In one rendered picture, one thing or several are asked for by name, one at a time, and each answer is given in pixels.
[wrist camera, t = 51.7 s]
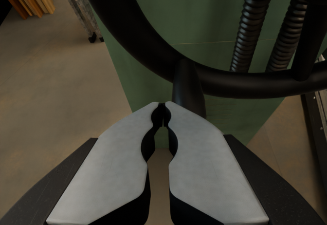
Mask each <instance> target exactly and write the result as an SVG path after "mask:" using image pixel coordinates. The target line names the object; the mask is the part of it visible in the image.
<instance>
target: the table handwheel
mask: <svg viewBox="0 0 327 225"><path fill-rule="evenodd" d="M88 1H89V2H90V4H91V6H92V8H93V9H94V11H95V12H96V14H97V15H98V17H99V18H100V20H101V21H102V23H103V24H104V25H105V27H106V28H107V29H108V31H109V32H110V33H111V34H112V35H113V37H114V38H115V39H116V40H117V41H118V42H119V43H120V45H121V46H122V47H123V48H124V49H125V50H126V51H127V52H128V53H129V54H131V55H132V56H133V57H134V58H135V59H136V60H137V61H139V62H140V63H141V64H142V65H144V66H145V67H146V68H148V69H149V70H151V71H152V72H153V73H155V74H156V75H158V76H160V77H161V78H163V79H165V80H167V81H169V82H171V83H173V79H174V73H175V65H176V63H177V62H178V61H179V60H181V59H185V58H187V59H189V58H188V57H186V56H184V55H183V54H181V53H180V52H178V51H177V50H176V49H174V48H173V47H172V46H171V45H169V44H168V43H167V42H166V41H165V40H164V39H163V38H162V37H161V36H160V35H159V34H158V33H157V31H156V30H155V29H154V28H153V27H152V25H151V24H150V23H149V21H148V20H147V18H146V17H145V15H144V14H143V12H142V10H141V8H140V6H139V5H138V3H137V1H136V0H88ZM305 1H307V2H308V4H307V8H306V13H305V17H304V22H303V26H302V30H301V35H300V39H299V42H298V46H297V49H296V52H295V56H294V59H293V62H292V66H291V69H287V70H281V71H274V72H263V73H239V72H230V71H224V70H219V69H215V68H211V67H208V66H205V65H202V64H200V63H197V62H195V61H194V63H195V66H196V70H197V73H198V76H199V79H200V83H201V87H202V91H203V94H206V95H210V96H216V97H223V98H233V99H268V98H280V97H288V96H295V95H301V94H308V93H312V92H317V91H322V90H326V89H327V60H323V61H320V62H317V63H315V60H316V58H317V55H318V52H319V50H320V47H321V44H322V42H323V39H324V37H325V35H326V33H327V0H305Z"/></svg>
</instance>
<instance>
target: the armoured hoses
mask: <svg viewBox="0 0 327 225"><path fill-rule="evenodd" d="M244 1H245V2H244V4H243V10H242V11H241V12H242V15H241V17H240V19H241V20H240V22H239V27H238V32H237V37H236V41H235V46H234V50H233V52H234V53H233V55H232V56H233V57H232V61H231V66H230V70H229V71H230V72H239V73H248V70H249V67H250V65H251V62H252V58H253V55H254V51H255V48H256V45H257V42H258V38H259V36H260V32H261V30H262V29H261V28H262V26H263V22H264V20H265V16H266V14H267V10H268V8H269V5H268V4H269V3H270V1H271V0H244ZM307 4H308V2H307V1H305V0H291V1H290V5H289V6H288V11H287V12H286V14H285V17H284V19H283V23H282V25H281V28H280V30H279V33H278V37H277V39H276V42H275V44H274V47H273V49H272V52H271V55H270V58H269V61H268V63H267V66H266V70H265V72H274V71H281V70H286V69H287V67H288V65H289V63H290V61H291V58H292V57H293V54H294V53H295V50H296V49H297V45H298V42H299V39H300V35H301V30H302V26H303V22H304V17H305V13H306V8H307Z"/></svg>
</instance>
